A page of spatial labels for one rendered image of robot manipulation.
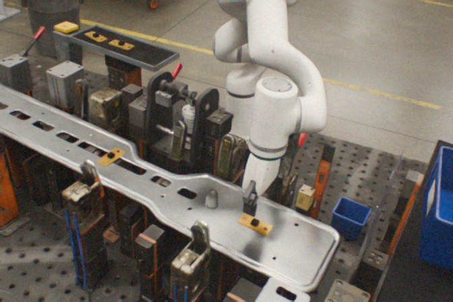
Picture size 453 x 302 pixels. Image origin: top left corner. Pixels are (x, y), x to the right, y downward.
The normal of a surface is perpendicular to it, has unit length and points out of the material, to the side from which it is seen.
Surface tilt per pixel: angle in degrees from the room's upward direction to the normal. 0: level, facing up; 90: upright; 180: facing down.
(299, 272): 0
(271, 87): 6
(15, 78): 90
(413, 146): 0
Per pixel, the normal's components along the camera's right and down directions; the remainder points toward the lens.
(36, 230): 0.07, -0.80
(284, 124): 0.19, 0.59
